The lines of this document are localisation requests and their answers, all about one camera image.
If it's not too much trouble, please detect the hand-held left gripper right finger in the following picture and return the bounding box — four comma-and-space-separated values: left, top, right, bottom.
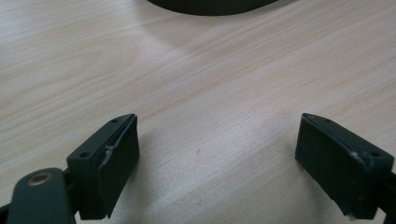
294, 112, 395, 220

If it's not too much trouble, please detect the dark round object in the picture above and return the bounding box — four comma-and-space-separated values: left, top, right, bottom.
146, 0, 279, 17

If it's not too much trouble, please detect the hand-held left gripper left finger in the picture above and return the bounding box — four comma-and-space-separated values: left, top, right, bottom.
65, 113, 140, 221

